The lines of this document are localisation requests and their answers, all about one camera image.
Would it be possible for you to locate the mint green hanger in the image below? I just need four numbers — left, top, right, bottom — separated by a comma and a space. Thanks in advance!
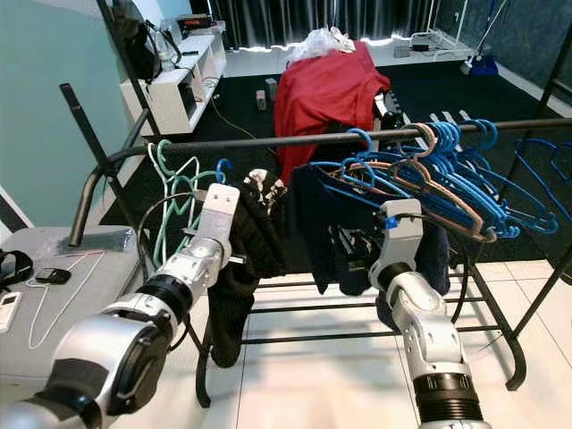
150, 140, 220, 269

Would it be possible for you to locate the copper coloured hanger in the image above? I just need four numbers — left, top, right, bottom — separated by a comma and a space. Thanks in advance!
349, 122, 499, 244

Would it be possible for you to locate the small white device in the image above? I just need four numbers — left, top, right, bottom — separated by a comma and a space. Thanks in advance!
0, 293, 23, 333

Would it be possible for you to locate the grey upholstered ottoman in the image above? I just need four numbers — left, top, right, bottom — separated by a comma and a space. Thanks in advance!
0, 225, 135, 385

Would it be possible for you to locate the white shelf unit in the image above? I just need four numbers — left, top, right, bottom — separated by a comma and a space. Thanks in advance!
121, 31, 229, 137

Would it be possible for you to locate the black bag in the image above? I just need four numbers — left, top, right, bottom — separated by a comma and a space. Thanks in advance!
112, 0, 160, 83

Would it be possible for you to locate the black digital clock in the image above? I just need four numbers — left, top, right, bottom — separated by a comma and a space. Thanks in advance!
177, 14, 217, 34

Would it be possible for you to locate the black metal clothes rack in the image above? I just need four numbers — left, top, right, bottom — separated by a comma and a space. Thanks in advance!
58, 82, 572, 408

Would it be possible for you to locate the navy blue shirt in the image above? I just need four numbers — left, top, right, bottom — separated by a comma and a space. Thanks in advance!
290, 164, 452, 327

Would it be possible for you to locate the red cloth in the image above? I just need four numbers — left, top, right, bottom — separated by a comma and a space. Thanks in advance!
273, 40, 394, 180

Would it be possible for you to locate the white plastic bag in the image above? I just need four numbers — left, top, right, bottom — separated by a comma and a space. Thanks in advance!
290, 27, 360, 60

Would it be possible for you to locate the black curtain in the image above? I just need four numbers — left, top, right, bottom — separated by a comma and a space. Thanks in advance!
213, 0, 443, 47

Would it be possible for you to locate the blue broom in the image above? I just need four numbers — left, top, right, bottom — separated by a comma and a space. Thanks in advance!
463, 0, 512, 77

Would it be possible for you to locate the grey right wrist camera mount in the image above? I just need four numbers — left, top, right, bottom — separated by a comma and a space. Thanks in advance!
369, 198, 424, 287

